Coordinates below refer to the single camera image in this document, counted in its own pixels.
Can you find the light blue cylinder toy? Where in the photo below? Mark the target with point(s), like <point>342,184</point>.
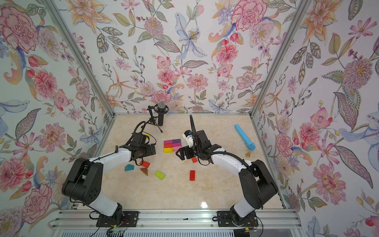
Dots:
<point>250,145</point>

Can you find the lime green block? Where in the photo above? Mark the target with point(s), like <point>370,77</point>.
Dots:
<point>159,175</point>

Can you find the magenta block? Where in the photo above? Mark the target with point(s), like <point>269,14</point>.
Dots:
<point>168,142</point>
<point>177,145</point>

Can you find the aluminium front rail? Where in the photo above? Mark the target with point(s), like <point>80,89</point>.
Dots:
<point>149,219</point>

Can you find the red block front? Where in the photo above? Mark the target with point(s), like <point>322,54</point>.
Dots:
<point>192,175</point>

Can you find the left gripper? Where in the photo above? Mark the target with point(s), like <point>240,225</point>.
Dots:
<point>149,150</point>

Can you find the pink rectangular block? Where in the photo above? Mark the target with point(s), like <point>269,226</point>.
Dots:
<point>177,148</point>

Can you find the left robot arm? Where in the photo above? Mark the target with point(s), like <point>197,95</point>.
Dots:
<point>84,181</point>

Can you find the teal block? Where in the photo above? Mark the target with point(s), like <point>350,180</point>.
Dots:
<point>129,168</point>

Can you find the black microphone on tripod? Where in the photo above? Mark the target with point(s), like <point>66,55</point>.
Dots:
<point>157,113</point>

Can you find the yellow block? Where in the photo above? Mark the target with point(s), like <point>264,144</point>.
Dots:
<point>168,150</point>

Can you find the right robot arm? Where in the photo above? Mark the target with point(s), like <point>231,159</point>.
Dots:
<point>258,185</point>

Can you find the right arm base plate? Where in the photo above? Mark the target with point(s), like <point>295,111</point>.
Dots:
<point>230,219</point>

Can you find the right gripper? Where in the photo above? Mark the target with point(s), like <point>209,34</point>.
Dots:
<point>183,150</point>

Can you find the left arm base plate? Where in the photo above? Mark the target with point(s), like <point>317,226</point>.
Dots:
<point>126,219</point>

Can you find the brown triangle block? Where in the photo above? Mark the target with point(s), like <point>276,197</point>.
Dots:
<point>145,171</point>

